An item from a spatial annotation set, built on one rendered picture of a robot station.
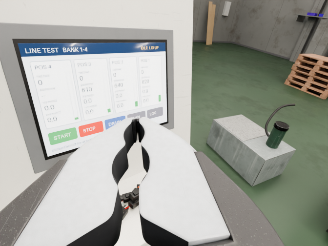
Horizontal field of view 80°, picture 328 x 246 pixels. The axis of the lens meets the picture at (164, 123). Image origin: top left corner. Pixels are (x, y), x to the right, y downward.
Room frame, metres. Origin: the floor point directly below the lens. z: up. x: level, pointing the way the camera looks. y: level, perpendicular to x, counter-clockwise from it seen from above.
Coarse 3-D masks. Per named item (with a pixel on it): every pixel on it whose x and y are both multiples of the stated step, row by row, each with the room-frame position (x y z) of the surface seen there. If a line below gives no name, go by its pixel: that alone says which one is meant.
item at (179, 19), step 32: (0, 0) 0.43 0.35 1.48; (32, 0) 0.47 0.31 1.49; (64, 0) 0.51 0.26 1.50; (96, 0) 0.56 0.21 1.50; (128, 0) 0.62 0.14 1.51; (160, 0) 0.70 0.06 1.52; (192, 0) 0.79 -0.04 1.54; (192, 32) 0.77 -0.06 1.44; (0, 64) 0.39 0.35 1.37; (0, 96) 0.37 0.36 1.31; (0, 128) 0.34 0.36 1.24; (0, 160) 0.32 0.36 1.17; (128, 160) 0.50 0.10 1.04; (0, 192) 0.29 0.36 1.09
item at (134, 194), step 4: (136, 188) 0.42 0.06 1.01; (128, 192) 0.40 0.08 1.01; (132, 192) 0.39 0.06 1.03; (136, 192) 0.39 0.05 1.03; (120, 196) 0.38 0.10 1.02; (124, 196) 0.38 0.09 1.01; (128, 196) 0.38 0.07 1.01; (132, 196) 0.37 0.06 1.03; (136, 196) 0.38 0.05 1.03; (124, 200) 0.37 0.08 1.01; (128, 200) 0.38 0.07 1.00; (132, 200) 0.37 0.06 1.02; (136, 200) 0.37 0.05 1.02; (128, 204) 0.37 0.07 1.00; (132, 204) 0.36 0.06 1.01; (136, 204) 0.36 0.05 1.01; (124, 208) 0.35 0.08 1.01; (128, 208) 0.36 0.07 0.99; (132, 208) 0.35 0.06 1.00; (124, 212) 0.34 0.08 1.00; (124, 216) 0.34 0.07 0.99
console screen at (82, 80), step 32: (0, 32) 0.41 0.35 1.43; (32, 32) 0.44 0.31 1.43; (64, 32) 0.49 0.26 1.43; (96, 32) 0.54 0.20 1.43; (128, 32) 0.60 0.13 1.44; (160, 32) 0.67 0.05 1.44; (32, 64) 0.42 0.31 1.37; (64, 64) 0.46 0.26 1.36; (96, 64) 0.52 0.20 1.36; (128, 64) 0.58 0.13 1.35; (160, 64) 0.65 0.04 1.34; (32, 96) 0.40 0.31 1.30; (64, 96) 0.44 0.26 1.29; (96, 96) 0.49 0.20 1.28; (128, 96) 0.55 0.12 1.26; (160, 96) 0.63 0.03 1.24; (32, 128) 0.37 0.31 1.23; (64, 128) 0.42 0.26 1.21; (96, 128) 0.47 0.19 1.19; (32, 160) 0.35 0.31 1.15
